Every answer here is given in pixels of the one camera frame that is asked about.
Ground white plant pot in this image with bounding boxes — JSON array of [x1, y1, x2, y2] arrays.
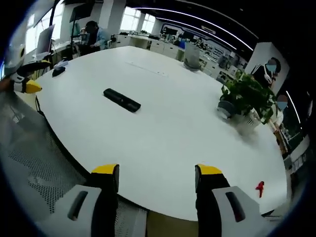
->
[[232, 108, 263, 129]]

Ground grey round device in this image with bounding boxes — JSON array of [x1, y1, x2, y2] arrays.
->
[[217, 100, 238, 119]]

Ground green potted plant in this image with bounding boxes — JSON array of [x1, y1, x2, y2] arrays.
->
[[220, 70, 277, 125]]

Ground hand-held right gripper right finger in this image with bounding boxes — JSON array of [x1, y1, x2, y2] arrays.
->
[[195, 163, 262, 237]]

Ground black remote control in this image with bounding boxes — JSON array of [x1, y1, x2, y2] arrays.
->
[[103, 88, 142, 114]]

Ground grey mesh office chair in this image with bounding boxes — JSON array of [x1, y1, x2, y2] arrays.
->
[[0, 90, 148, 237]]

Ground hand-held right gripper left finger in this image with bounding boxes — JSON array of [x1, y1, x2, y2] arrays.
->
[[48, 163, 120, 237]]

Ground small red object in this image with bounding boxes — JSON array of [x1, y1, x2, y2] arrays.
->
[[255, 181, 265, 198]]

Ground person's left hand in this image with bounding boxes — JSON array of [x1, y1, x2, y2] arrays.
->
[[0, 78, 13, 93]]

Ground silver computer monitor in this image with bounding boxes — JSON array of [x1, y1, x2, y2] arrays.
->
[[36, 24, 56, 60]]

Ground white cabinet row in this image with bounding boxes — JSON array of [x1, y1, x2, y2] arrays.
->
[[116, 34, 186, 62]]

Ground small black pouch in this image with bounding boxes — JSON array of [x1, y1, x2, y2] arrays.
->
[[51, 67, 66, 78]]

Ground black monitor on stand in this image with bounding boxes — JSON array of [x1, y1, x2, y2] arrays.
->
[[69, 2, 92, 45]]

